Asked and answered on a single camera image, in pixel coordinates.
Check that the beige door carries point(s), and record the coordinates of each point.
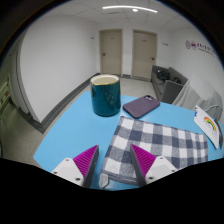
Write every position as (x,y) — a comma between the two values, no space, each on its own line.
(144,55)
(111,53)

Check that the black bag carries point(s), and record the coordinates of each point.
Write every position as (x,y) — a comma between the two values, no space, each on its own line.
(163,75)

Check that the white cloth covered furniture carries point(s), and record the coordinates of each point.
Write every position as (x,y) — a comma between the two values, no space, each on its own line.
(200,91)

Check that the purple smartphone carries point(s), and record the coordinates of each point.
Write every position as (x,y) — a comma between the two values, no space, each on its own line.
(141,106)

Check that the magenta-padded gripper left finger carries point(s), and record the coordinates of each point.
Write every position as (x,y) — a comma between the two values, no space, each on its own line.
(68,170)

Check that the blue white checked towel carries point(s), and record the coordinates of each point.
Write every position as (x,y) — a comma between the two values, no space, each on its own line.
(166,141)

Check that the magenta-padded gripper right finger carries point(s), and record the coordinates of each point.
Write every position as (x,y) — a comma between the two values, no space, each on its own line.
(160,166)

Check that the small round ceiling light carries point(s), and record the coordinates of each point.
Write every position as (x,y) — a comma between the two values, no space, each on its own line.
(135,10)

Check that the dark green mug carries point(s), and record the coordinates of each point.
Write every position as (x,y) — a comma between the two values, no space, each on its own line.
(106,98)

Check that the white rainbow print mouse pad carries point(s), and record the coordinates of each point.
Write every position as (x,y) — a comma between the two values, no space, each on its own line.
(206,126)

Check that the grey sofa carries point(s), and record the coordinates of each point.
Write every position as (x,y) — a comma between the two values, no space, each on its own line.
(170,91)

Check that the long curved ceiling light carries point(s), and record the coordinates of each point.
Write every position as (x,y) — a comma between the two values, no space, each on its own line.
(128,7)

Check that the purple wall sign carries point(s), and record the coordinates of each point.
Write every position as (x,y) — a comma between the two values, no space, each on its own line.
(201,48)

